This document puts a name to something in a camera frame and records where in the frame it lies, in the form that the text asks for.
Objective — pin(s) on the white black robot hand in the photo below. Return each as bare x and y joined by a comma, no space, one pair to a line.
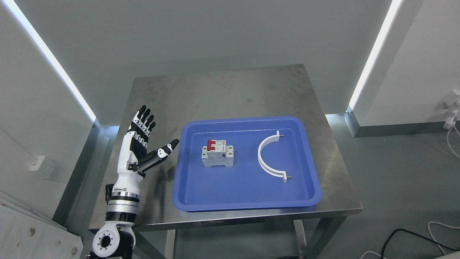
134,159

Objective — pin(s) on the white circuit breaker red switch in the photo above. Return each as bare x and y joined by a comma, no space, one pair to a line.
217,153

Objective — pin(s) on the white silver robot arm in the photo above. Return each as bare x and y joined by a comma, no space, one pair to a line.
116,237

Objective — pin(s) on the blue plastic tray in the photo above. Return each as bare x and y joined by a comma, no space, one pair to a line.
245,185

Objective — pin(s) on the white sign board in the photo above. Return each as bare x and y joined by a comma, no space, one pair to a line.
27,234

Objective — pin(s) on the white curved pipe clamp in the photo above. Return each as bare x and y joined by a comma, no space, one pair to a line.
263,159

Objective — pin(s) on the white wall socket left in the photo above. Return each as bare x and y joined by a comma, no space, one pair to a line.
39,164

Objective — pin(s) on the white wall socket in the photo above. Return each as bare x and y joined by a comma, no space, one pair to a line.
452,100
39,164

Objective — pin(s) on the white wall socket right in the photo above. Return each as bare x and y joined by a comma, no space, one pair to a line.
452,100

